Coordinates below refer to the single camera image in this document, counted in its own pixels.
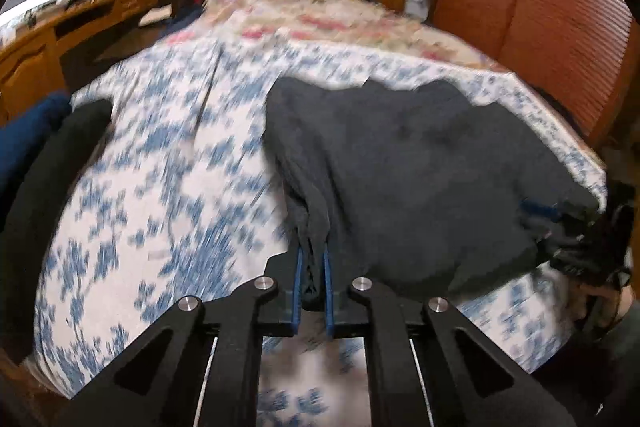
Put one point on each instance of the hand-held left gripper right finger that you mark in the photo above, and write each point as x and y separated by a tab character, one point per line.
328	292

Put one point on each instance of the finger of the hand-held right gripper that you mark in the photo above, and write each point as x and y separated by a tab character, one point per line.
542	209

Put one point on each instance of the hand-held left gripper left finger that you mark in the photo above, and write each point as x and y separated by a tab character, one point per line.
298	277

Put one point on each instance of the black jacket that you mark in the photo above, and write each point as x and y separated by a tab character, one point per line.
425	177

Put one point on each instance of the person's right hand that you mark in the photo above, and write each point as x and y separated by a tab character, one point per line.
590	302

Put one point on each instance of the blue floral bed sheet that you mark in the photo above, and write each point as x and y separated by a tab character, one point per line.
165	187

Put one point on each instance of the wooden louvered wardrobe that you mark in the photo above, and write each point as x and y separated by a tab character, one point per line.
525	7

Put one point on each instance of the pink floral quilt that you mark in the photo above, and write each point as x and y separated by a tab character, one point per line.
320	19

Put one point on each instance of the folded dark garment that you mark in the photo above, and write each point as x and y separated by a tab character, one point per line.
55	177

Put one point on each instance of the white paper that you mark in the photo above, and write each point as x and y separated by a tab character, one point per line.
156	16

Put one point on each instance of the folded blue garment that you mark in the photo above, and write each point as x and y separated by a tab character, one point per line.
27	132

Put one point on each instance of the wooden desk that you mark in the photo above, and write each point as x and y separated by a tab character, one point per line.
30	62

